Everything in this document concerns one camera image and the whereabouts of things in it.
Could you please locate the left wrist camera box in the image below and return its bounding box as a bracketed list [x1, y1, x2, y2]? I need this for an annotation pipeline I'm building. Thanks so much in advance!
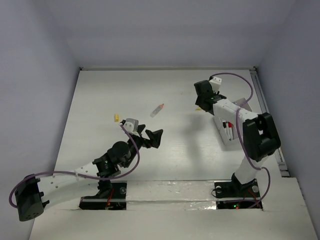
[122, 118, 139, 134]

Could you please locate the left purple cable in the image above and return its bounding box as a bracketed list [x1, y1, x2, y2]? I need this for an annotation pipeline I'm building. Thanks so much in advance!
[8, 124, 141, 208]

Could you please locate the yellow eraser block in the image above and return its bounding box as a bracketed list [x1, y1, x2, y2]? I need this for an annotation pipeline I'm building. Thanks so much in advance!
[114, 114, 119, 122]

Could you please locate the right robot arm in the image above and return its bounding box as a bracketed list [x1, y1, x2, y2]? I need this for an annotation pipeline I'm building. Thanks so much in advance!
[194, 79, 281, 196]

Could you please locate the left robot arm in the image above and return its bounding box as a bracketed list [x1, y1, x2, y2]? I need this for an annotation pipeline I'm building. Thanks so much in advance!
[9, 120, 164, 222]

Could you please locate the purple cable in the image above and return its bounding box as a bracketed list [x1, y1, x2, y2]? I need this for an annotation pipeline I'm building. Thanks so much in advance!
[211, 72, 271, 209]
[8, 124, 141, 208]

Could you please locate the aluminium side rail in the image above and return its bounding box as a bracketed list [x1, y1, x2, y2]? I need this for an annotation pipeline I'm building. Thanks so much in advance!
[249, 67, 291, 178]

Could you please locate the white divided organizer box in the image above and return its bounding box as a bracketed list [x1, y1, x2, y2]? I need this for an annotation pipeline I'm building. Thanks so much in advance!
[213, 97, 252, 146]

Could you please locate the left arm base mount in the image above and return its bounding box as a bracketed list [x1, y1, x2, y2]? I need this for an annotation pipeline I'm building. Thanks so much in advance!
[78, 181, 127, 211]

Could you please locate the red-cap white marker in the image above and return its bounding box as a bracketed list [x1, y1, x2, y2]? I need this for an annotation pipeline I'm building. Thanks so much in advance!
[226, 122, 234, 141]

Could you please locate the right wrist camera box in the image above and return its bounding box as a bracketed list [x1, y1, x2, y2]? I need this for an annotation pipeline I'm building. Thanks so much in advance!
[209, 76, 222, 94]

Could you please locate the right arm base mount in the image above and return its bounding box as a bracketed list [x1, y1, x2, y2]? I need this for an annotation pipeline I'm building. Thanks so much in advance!
[211, 181, 263, 210]

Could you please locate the blue-cap white marker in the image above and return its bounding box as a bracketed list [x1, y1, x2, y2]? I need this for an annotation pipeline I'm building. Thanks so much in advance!
[222, 121, 227, 133]

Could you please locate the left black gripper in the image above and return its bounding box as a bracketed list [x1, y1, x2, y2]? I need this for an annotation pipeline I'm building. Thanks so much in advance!
[122, 124, 162, 168]

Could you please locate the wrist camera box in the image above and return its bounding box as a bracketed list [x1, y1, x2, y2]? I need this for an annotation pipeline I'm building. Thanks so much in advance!
[122, 118, 139, 134]
[209, 76, 222, 94]

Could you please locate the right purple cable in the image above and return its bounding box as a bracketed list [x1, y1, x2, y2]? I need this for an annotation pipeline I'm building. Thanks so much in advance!
[211, 72, 271, 209]

